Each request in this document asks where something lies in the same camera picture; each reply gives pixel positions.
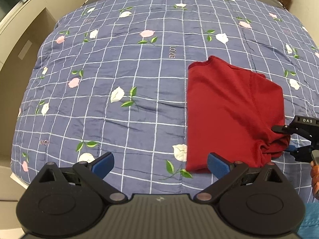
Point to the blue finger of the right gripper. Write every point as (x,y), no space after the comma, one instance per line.
(285,129)
(291,150)

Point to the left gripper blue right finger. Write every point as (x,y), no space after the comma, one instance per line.
(229,176)

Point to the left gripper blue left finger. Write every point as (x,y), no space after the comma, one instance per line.
(92,174)

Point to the red long-sleeve shirt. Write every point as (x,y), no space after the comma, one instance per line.
(231,112)

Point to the person's right hand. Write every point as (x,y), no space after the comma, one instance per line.
(314,173)

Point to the blue cloth garment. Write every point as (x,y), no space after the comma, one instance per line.
(309,228)

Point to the blue checked floral quilt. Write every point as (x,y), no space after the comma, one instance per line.
(112,77)

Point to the beige built-in desk shelf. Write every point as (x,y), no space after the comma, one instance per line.
(23,30)

